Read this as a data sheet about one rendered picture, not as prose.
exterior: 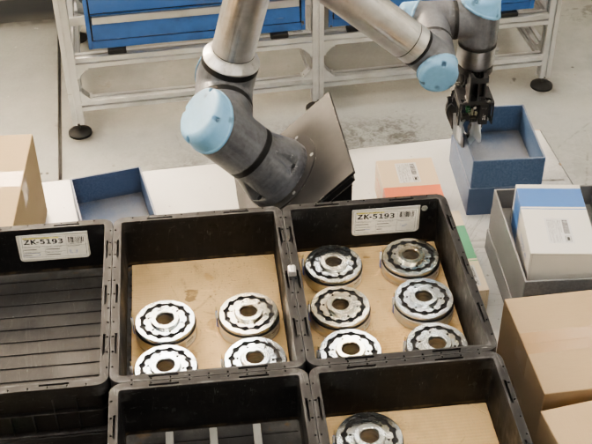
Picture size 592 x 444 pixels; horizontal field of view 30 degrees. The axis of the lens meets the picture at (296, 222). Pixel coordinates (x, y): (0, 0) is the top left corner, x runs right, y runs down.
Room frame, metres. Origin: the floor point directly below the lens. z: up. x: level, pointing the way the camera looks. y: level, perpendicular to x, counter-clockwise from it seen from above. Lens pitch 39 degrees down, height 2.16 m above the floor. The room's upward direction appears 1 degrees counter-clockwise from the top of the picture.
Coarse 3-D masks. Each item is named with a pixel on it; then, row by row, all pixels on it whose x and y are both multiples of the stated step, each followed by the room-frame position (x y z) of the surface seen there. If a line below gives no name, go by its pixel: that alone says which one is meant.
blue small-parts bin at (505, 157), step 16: (496, 112) 2.01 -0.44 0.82; (512, 112) 2.02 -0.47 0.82; (464, 128) 2.01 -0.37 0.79; (496, 128) 2.01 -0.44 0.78; (512, 128) 2.02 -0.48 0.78; (528, 128) 1.95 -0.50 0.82; (464, 144) 1.90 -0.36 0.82; (480, 144) 1.96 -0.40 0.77; (496, 144) 1.96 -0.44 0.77; (512, 144) 1.96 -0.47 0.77; (528, 144) 1.94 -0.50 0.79; (464, 160) 1.88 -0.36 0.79; (480, 160) 1.81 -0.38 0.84; (496, 160) 1.82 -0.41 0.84; (512, 160) 1.82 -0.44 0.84; (528, 160) 1.82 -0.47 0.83; (544, 160) 1.82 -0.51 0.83; (480, 176) 1.81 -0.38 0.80; (496, 176) 1.82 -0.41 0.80; (512, 176) 1.82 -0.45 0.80; (528, 176) 1.82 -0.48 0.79
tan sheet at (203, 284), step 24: (144, 264) 1.52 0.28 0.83; (168, 264) 1.52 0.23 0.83; (192, 264) 1.52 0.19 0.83; (216, 264) 1.52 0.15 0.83; (240, 264) 1.52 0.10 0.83; (264, 264) 1.51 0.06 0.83; (144, 288) 1.45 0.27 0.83; (168, 288) 1.45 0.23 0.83; (192, 288) 1.45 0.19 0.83; (216, 288) 1.45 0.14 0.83; (240, 288) 1.45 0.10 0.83; (264, 288) 1.45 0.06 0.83; (216, 336) 1.33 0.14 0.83; (216, 360) 1.28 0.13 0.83; (288, 360) 1.27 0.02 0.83
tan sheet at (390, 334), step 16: (304, 256) 1.54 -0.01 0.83; (368, 256) 1.53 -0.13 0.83; (368, 272) 1.49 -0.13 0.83; (304, 288) 1.45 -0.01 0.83; (368, 288) 1.45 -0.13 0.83; (384, 288) 1.45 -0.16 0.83; (448, 288) 1.44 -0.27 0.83; (384, 304) 1.41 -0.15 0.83; (384, 320) 1.37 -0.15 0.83; (320, 336) 1.33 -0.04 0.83; (384, 336) 1.33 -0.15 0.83; (400, 336) 1.33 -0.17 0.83; (384, 352) 1.29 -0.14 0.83
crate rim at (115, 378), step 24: (144, 216) 1.54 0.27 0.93; (168, 216) 1.53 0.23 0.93; (192, 216) 1.53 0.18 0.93; (216, 216) 1.54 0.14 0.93; (120, 240) 1.47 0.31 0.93; (120, 264) 1.41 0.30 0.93; (288, 264) 1.40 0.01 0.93; (120, 288) 1.35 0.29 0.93; (288, 288) 1.36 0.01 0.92; (120, 312) 1.29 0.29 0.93
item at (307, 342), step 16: (288, 208) 1.55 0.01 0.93; (304, 208) 1.55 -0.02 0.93; (320, 208) 1.56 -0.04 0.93; (336, 208) 1.56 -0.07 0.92; (448, 208) 1.55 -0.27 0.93; (288, 224) 1.51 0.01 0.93; (448, 224) 1.50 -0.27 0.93; (288, 240) 1.46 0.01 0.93; (464, 256) 1.42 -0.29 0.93; (464, 272) 1.37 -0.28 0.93; (304, 304) 1.30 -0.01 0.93; (480, 304) 1.30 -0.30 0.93; (304, 320) 1.27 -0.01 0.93; (480, 320) 1.26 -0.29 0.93; (304, 336) 1.23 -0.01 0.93; (400, 352) 1.19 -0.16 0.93; (416, 352) 1.19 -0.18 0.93; (432, 352) 1.19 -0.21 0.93; (448, 352) 1.19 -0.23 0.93; (464, 352) 1.19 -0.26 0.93
